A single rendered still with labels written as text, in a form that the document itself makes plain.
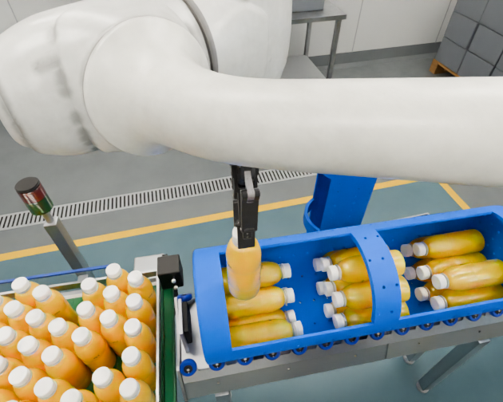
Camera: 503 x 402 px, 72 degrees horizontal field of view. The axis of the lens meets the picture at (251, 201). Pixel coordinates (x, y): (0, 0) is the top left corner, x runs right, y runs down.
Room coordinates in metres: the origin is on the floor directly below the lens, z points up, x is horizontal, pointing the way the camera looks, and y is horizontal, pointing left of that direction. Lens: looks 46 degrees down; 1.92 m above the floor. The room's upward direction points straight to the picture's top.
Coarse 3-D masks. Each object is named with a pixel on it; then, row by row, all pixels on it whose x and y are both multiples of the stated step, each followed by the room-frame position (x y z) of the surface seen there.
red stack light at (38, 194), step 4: (40, 184) 0.71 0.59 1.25; (36, 188) 0.69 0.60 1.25; (40, 188) 0.70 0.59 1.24; (44, 188) 0.71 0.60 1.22; (32, 192) 0.67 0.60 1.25; (36, 192) 0.68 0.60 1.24; (40, 192) 0.69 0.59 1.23; (44, 192) 0.70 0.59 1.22; (20, 196) 0.67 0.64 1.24; (24, 196) 0.67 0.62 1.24; (28, 196) 0.67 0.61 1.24; (32, 196) 0.67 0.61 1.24; (36, 196) 0.68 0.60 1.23; (40, 196) 0.68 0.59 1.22; (44, 196) 0.69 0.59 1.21; (24, 200) 0.67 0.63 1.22; (28, 200) 0.67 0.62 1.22; (32, 200) 0.67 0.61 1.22; (36, 200) 0.67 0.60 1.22; (40, 200) 0.68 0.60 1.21
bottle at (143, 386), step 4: (140, 380) 0.25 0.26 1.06; (140, 384) 0.24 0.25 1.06; (144, 384) 0.25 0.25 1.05; (148, 384) 0.25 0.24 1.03; (140, 388) 0.23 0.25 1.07; (144, 388) 0.24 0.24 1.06; (148, 388) 0.24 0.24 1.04; (140, 392) 0.23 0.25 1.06; (144, 392) 0.23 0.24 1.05; (148, 392) 0.23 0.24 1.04; (152, 392) 0.24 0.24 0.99; (120, 396) 0.22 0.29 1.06; (136, 396) 0.22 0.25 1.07; (140, 396) 0.22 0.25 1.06; (144, 396) 0.22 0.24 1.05; (148, 396) 0.22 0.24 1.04; (152, 396) 0.24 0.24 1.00; (120, 400) 0.21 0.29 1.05; (124, 400) 0.21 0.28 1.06; (128, 400) 0.21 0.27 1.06; (132, 400) 0.21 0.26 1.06; (136, 400) 0.21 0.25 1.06; (140, 400) 0.21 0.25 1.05; (144, 400) 0.21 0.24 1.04; (148, 400) 0.22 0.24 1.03; (152, 400) 0.23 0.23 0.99
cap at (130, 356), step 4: (128, 348) 0.31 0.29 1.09; (132, 348) 0.31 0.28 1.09; (136, 348) 0.31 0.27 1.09; (124, 352) 0.30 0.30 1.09; (128, 352) 0.30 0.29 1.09; (132, 352) 0.30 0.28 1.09; (136, 352) 0.30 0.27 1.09; (124, 356) 0.30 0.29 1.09; (128, 356) 0.30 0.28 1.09; (132, 356) 0.30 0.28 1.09; (136, 356) 0.29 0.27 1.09; (124, 360) 0.29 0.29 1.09; (128, 360) 0.29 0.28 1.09; (132, 360) 0.29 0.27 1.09; (136, 360) 0.29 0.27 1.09; (128, 364) 0.28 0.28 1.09; (132, 364) 0.28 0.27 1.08
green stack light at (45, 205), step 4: (48, 196) 0.71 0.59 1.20; (44, 200) 0.69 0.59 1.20; (48, 200) 0.70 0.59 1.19; (28, 204) 0.67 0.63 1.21; (32, 204) 0.67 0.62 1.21; (36, 204) 0.67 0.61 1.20; (40, 204) 0.67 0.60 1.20; (44, 204) 0.68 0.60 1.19; (48, 204) 0.69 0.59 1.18; (52, 204) 0.70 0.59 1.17; (28, 208) 0.67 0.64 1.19; (32, 208) 0.67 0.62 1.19; (36, 208) 0.67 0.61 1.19; (40, 208) 0.67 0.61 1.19; (44, 208) 0.68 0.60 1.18; (48, 208) 0.68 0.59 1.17; (32, 212) 0.67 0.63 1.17; (36, 212) 0.67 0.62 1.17; (40, 212) 0.67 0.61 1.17; (44, 212) 0.67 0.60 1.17
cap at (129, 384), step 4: (124, 380) 0.24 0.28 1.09; (128, 380) 0.24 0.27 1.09; (132, 380) 0.24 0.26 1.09; (136, 380) 0.24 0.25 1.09; (124, 384) 0.23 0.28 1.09; (128, 384) 0.23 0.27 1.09; (132, 384) 0.23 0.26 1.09; (136, 384) 0.23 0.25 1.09; (120, 388) 0.23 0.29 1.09; (124, 388) 0.23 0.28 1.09; (128, 388) 0.23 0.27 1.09; (132, 388) 0.23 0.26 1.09; (136, 388) 0.23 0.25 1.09; (120, 392) 0.22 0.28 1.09; (124, 392) 0.22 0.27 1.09; (128, 392) 0.22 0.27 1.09; (132, 392) 0.22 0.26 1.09; (136, 392) 0.22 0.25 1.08; (124, 396) 0.21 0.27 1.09; (128, 396) 0.21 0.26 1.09; (132, 396) 0.21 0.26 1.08
